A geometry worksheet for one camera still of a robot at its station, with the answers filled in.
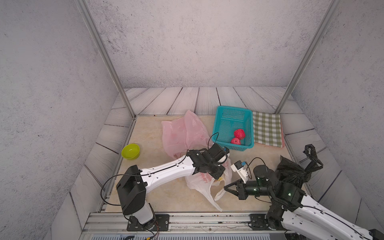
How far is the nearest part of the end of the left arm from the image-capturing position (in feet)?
1.81

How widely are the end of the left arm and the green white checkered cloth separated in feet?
1.63

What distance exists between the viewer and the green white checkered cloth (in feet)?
3.49
